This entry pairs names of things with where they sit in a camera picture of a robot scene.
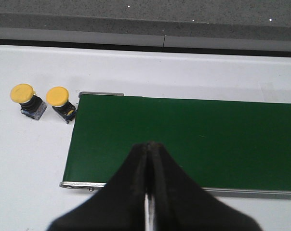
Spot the aluminium conveyor frame rail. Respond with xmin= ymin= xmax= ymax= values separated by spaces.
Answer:
xmin=59 ymin=91 xmax=291 ymax=200

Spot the yellow mushroom push button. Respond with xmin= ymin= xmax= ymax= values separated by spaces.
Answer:
xmin=10 ymin=83 xmax=47 ymax=120
xmin=46 ymin=86 xmax=77 ymax=124

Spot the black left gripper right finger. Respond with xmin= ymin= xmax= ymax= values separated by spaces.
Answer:
xmin=147 ymin=142 xmax=261 ymax=231

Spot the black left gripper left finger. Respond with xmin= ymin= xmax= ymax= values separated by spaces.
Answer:
xmin=48 ymin=143 xmax=147 ymax=231

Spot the grey stone counter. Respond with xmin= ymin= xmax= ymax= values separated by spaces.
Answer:
xmin=0 ymin=0 xmax=291 ymax=51

